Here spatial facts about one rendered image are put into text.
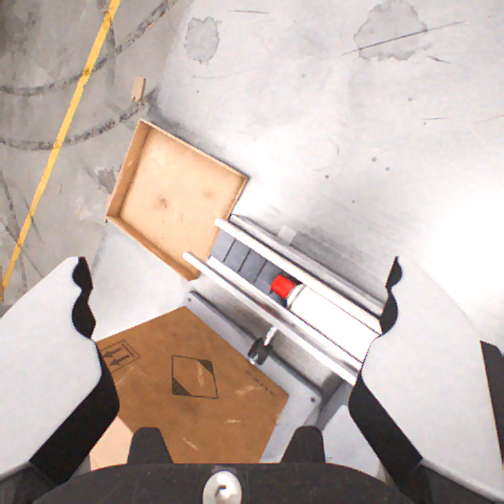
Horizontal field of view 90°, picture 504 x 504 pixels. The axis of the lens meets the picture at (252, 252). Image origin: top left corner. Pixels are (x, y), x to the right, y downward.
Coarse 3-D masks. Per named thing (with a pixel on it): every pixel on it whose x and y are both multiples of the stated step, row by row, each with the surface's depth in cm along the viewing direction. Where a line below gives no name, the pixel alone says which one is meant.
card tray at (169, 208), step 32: (128, 160) 63; (160, 160) 62; (192, 160) 59; (128, 192) 67; (160, 192) 63; (192, 192) 59; (224, 192) 56; (128, 224) 68; (160, 224) 64; (192, 224) 60; (160, 256) 61
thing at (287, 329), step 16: (192, 256) 45; (208, 272) 44; (240, 288) 43; (256, 304) 41; (272, 320) 40; (288, 336) 39; (304, 336) 39; (320, 352) 37; (336, 368) 37; (352, 384) 36
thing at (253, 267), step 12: (240, 228) 50; (216, 240) 52; (228, 240) 51; (216, 252) 53; (228, 252) 52; (240, 252) 50; (252, 252) 49; (276, 252) 47; (228, 264) 52; (240, 264) 51; (252, 264) 50; (264, 264) 49; (240, 276) 51; (252, 276) 50; (264, 276) 49; (276, 276) 48; (288, 276) 47; (312, 276) 45; (264, 288) 49; (276, 300) 48; (348, 300) 43; (372, 312) 44; (324, 336) 45
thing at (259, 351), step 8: (272, 328) 40; (272, 336) 40; (256, 344) 41; (264, 344) 41; (248, 352) 41; (256, 352) 40; (264, 352) 40; (248, 360) 39; (256, 360) 39; (264, 360) 40
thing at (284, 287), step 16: (272, 288) 44; (288, 288) 43; (304, 288) 42; (288, 304) 43; (304, 304) 41; (320, 304) 41; (304, 320) 42; (320, 320) 40; (336, 320) 39; (352, 320) 40; (336, 336) 39; (352, 336) 38; (368, 336) 38; (352, 352) 39
